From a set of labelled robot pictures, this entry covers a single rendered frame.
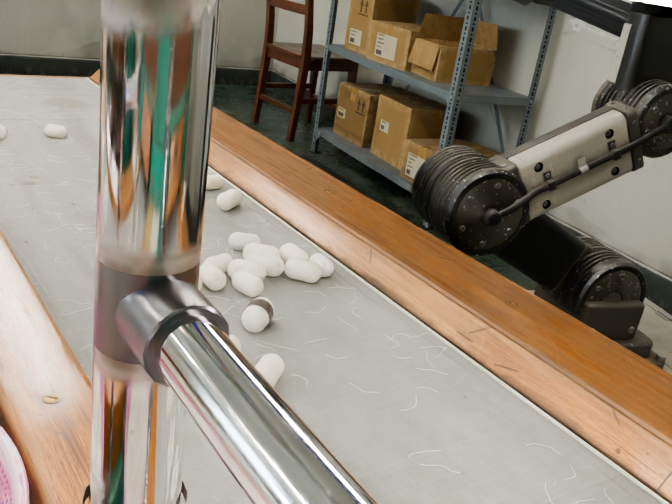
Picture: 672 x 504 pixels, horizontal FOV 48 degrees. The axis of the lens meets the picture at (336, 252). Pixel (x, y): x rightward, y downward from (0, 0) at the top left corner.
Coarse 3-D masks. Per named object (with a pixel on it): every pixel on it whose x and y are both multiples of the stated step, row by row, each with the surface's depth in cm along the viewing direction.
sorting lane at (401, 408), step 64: (0, 192) 81; (64, 192) 84; (64, 256) 69; (64, 320) 58; (320, 320) 64; (384, 320) 66; (320, 384) 55; (384, 384) 57; (448, 384) 58; (192, 448) 46; (384, 448) 49; (448, 448) 50; (512, 448) 51; (576, 448) 52
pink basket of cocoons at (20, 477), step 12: (0, 432) 41; (0, 444) 40; (12, 444) 40; (0, 456) 40; (12, 456) 39; (0, 468) 40; (12, 468) 39; (24, 468) 39; (0, 480) 40; (12, 480) 38; (24, 480) 38; (0, 492) 39; (12, 492) 38; (24, 492) 37
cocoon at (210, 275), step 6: (204, 264) 67; (210, 264) 67; (204, 270) 67; (210, 270) 66; (216, 270) 66; (204, 276) 66; (210, 276) 66; (216, 276) 66; (222, 276) 66; (204, 282) 66; (210, 282) 66; (216, 282) 66; (222, 282) 66; (210, 288) 66; (216, 288) 66
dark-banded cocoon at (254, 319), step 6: (252, 306) 60; (258, 306) 60; (246, 312) 60; (252, 312) 60; (258, 312) 60; (264, 312) 60; (246, 318) 60; (252, 318) 60; (258, 318) 60; (264, 318) 60; (246, 324) 60; (252, 324) 60; (258, 324) 60; (264, 324) 60; (252, 330) 60; (258, 330) 60
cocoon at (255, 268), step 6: (234, 264) 68; (240, 264) 68; (246, 264) 68; (252, 264) 68; (258, 264) 68; (228, 270) 68; (234, 270) 68; (240, 270) 68; (246, 270) 68; (252, 270) 68; (258, 270) 68; (264, 270) 69; (258, 276) 68; (264, 276) 69
